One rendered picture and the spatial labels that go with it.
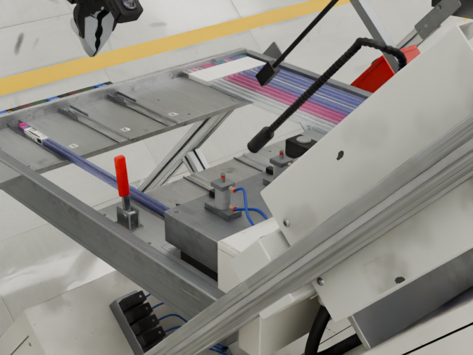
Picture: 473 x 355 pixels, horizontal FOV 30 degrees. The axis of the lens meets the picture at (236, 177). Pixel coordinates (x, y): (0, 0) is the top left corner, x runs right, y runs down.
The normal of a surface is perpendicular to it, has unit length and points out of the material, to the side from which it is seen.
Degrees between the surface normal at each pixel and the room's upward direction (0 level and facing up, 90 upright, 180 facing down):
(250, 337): 90
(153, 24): 0
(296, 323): 47
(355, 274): 90
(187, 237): 90
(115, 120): 43
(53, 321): 0
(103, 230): 90
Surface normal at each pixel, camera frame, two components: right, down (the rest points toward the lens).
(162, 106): 0.00, -0.89
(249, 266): -0.74, 0.29
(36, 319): 0.46, -0.43
